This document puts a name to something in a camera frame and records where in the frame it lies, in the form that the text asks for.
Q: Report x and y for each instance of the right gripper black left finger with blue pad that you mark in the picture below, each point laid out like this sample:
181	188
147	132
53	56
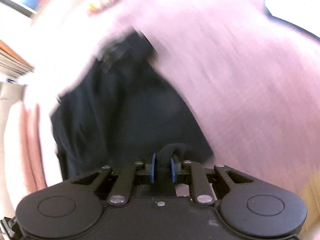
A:
150	167

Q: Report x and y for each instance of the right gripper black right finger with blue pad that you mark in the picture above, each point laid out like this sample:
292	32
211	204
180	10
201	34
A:
175	167

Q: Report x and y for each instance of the black hoodie white stripes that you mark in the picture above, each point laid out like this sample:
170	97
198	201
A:
122	112

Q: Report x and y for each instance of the pink bed cover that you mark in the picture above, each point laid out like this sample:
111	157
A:
252	83

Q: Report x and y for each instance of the beige curtain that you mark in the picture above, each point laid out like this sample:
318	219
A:
12	64

